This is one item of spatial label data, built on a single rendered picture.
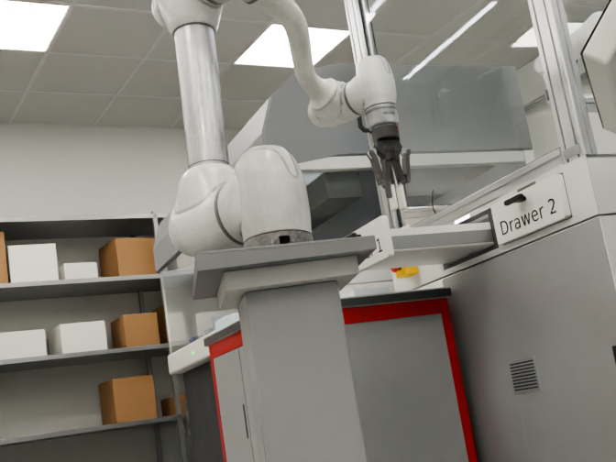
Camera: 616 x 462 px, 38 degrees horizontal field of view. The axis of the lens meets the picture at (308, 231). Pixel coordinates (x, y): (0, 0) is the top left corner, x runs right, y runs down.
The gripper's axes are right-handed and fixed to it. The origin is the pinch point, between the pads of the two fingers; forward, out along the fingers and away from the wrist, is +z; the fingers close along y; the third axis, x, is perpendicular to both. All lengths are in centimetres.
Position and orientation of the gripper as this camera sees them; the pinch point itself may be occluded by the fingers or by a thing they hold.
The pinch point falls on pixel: (397, 197)
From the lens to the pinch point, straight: 248.5
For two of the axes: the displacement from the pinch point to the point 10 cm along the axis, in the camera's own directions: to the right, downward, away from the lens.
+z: 1.5, 9.7, -2.1
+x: -3.7, 2.5, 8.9
